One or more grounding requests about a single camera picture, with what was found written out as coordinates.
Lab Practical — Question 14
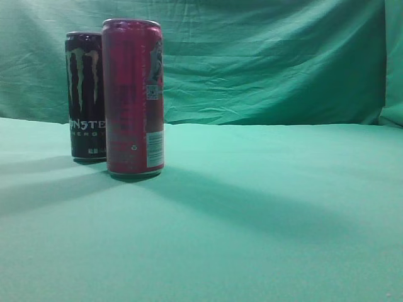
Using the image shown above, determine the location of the green table cloth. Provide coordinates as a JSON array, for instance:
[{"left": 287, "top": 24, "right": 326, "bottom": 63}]
[{"left": 1, "top": 118, "right": 402, "bottom": 301}]

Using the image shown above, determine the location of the pink Monster energy can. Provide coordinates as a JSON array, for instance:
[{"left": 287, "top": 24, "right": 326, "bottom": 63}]
[{"left": 102, "top": 18, "right": 164, "bottom": 177}]

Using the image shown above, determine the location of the green backdrop cloth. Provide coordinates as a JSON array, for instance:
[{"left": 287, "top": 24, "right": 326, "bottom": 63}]
[{"left": 1, "top": 1, "right": 387, "bottom": 125}]

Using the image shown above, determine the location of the black Monster energy can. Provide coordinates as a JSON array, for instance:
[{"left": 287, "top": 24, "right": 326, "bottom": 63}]
[{"left": 65, "top": 31, "right": 106, "bottom": 162}]

